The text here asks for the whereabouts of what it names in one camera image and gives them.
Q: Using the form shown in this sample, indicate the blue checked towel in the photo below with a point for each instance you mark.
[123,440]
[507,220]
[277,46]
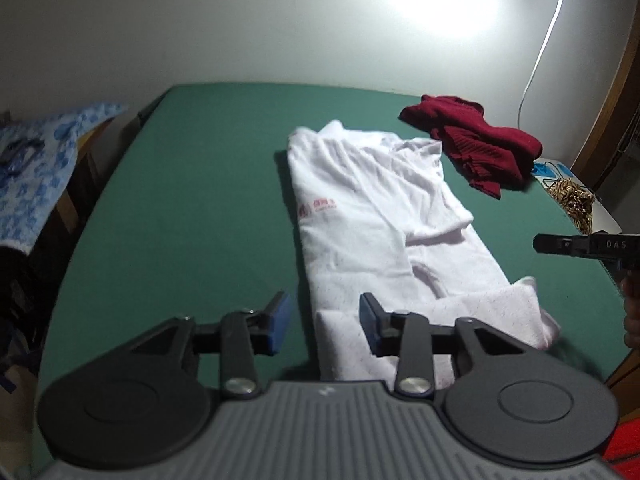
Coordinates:
[45,195]

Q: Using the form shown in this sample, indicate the dark red sweater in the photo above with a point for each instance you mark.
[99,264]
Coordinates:
[480,150]

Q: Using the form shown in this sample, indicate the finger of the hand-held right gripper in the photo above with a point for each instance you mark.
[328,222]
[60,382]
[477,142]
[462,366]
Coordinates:
[560,245]

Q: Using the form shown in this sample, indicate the person's red garment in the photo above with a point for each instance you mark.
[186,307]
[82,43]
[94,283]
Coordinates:
[625,440]

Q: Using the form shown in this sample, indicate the small black object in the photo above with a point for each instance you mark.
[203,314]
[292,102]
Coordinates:
[20,152]

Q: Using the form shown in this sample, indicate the white shirt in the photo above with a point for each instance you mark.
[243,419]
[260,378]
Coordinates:
[360,220]

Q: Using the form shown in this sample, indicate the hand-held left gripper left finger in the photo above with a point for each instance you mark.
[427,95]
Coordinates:
[280,325]

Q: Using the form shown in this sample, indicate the brown wooden furniture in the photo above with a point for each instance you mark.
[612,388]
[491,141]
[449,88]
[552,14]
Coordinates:
[90,160]

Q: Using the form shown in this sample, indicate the green table cover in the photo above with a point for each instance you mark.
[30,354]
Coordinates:
[200,185]

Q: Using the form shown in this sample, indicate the person's right hand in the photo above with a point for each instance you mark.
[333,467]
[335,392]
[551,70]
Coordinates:
[632,310]

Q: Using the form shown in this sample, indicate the tiger print cloth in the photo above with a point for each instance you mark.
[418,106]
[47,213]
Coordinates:
[575,205]

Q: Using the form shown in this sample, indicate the wooden door frame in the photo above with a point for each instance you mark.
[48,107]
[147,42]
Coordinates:
[610,125]

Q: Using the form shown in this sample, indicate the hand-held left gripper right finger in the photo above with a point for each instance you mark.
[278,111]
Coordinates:
[371,325]

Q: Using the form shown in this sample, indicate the white side table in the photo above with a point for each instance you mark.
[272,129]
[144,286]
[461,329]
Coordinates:
[605,215]

